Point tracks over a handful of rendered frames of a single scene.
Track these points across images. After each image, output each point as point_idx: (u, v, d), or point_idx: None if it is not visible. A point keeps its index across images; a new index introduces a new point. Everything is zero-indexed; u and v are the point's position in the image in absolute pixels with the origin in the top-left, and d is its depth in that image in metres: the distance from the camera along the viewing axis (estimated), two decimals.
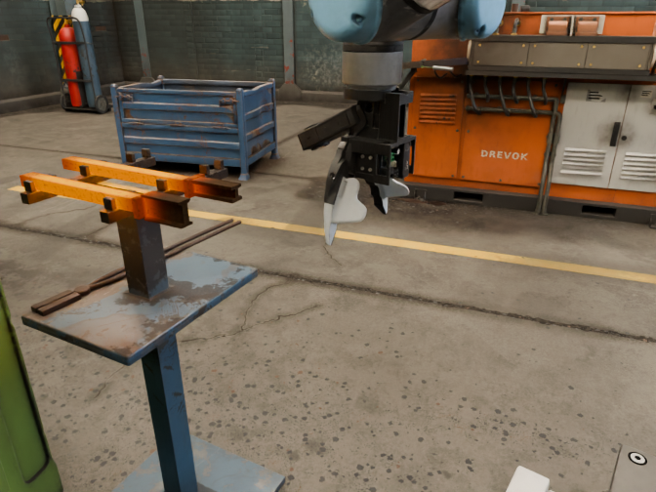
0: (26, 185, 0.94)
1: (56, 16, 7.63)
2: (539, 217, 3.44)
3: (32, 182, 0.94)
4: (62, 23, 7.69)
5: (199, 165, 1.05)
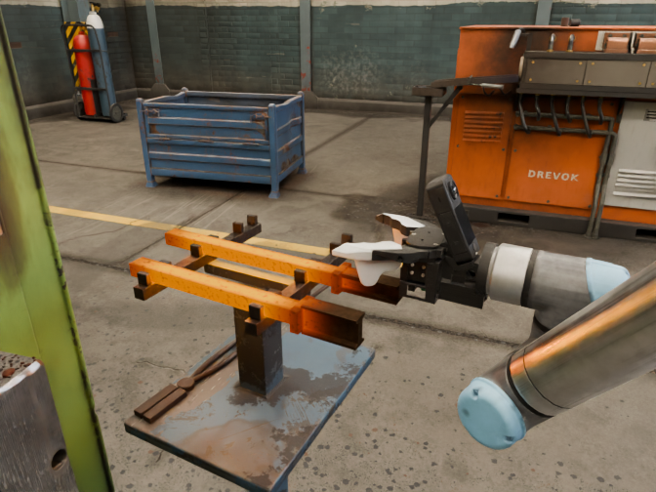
0: (142, 279, 0.79)
1: (68, 21, 7.48)
2: (591, 240, 3.29)
3: (148, 273, 0.79)
4: (75, 30, 7.53)
5: (330, 243, 0.90)
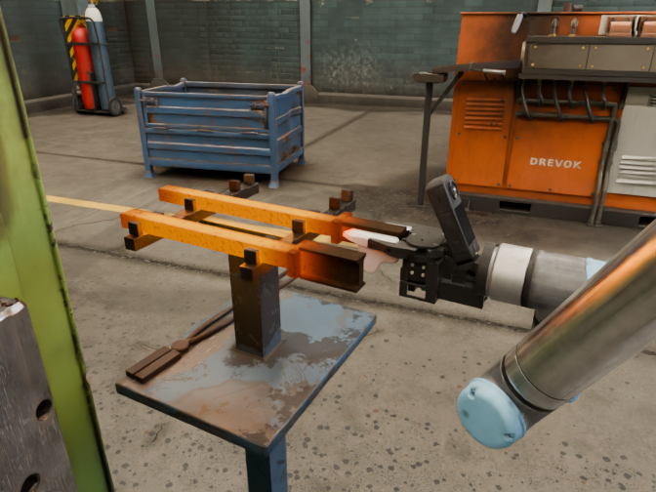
0: (132, 228, 0.76)
1: (67, 16, 7.44)
2: (594, 227, 3.25)
3: (140, 223, 0.75)
4: (74, 24, 7.50)
5: (330, 197, 0.86)
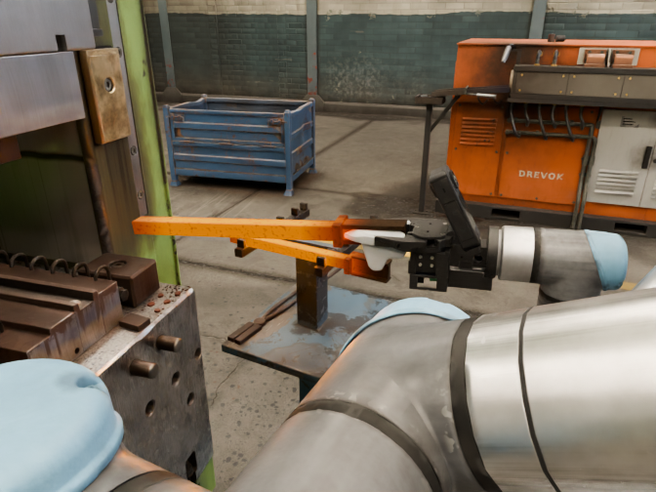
0: (240, 243, 1.19)
1: None
2: None
3: (245, 239, 1.18)
4: None
5: None
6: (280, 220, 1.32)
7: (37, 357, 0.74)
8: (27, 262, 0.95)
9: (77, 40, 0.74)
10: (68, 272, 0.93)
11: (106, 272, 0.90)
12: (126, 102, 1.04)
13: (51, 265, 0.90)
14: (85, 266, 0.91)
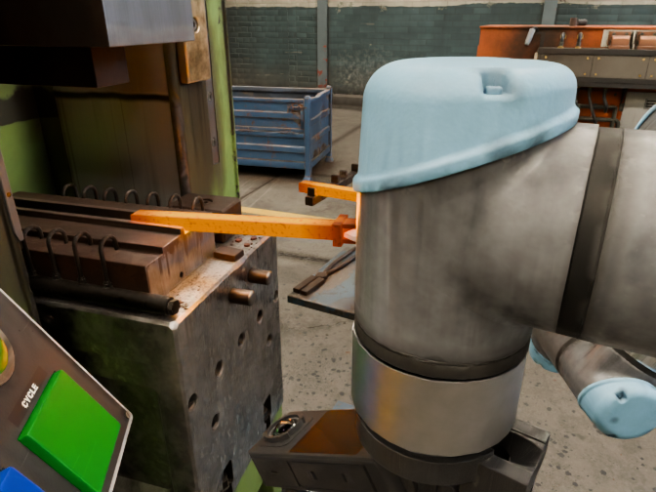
0: (310, 191, 1.20)
1: None
2: None
3: (315, 187, 1.19)
4: None
5: None
6: (344, 174, 1.33)
7: (152, 273, 0.75)
8: (117, 197, 0.96)
9: None
10: (160, 206, 0.94)
11: (200, 204, 0.91)
12: (207, 45, 1.05)
13: (146, 196, 0.91)
14: (179, 198, 0.92)
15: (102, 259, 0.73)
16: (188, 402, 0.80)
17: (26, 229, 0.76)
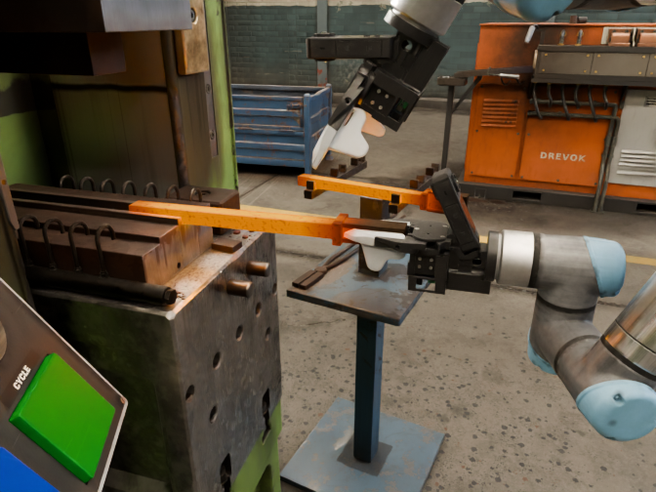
0: (309, 184, 1.19)
1: None
2: (596, 214, 3.68)
3: (314, 181, 1.19)
4: None
5: (427, 168, 1.29)
6: (343, 168, 1.32)
7: (149, 264, 0.74)
8: (114, 188, 0.95)
9: None
10: (158, 197, 0.94)
11: (198, 195, 0.90)
12: (206, 36, 1.04)
13: (143, 187, 0.90)
14: (177, 189, 0.91)
15: (99, 248, 0.72)
16: (185, 393, 0.79)
17: (22, 219, 0.75)
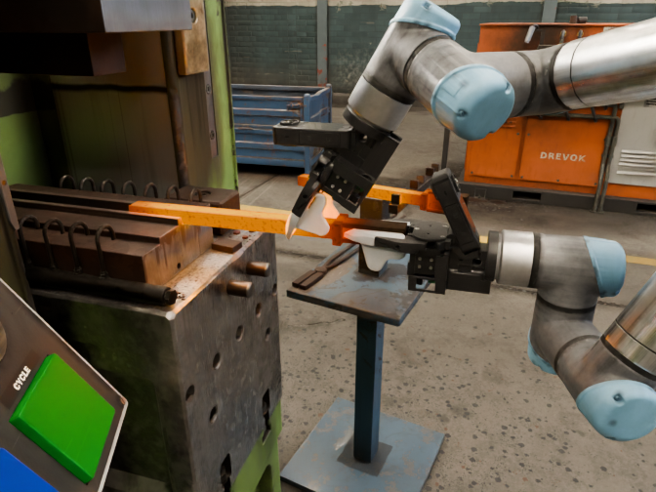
0: None
1: None
2: (596, 214, 3.68)
3: None
4: None
5: (427, 168, 1.29)
6: None
7: (149, 264, 0.74)
8: (115, 189, 0.95)
9: None
10: (158, 198, 0.94)
11: (198, 195, 0.90)
12: (206, 37, 1.04)
13: (143, 187, 0.90)
14: (177, 189, 0.91)
15: (99, 249, 0.72)
16: (185, 394, 0.79)
17: (22, 220, 0.75)
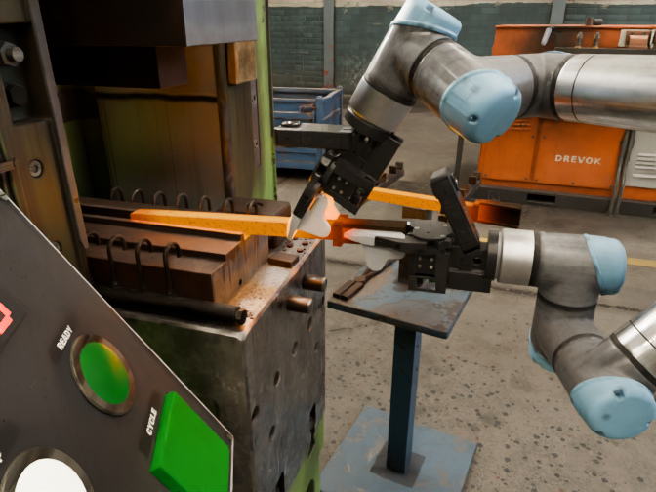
0: None
1: None
2: (612, 217, 3.66)
3: None
4: None
5: (469, 177, 1.27)
6: (384, 176, 1.30)
7: (217, 281, 0.72)
8: (166, 201, 0.93)
9: None
10: (211, 210, 0.91)
11: (255, 209, 0.88)
12: (254, 45, 1.02)
13: (199, 200, 0.88)
14: (231, 202, 0.89)
15: (167, 266, 0.70)
16: None
17: None
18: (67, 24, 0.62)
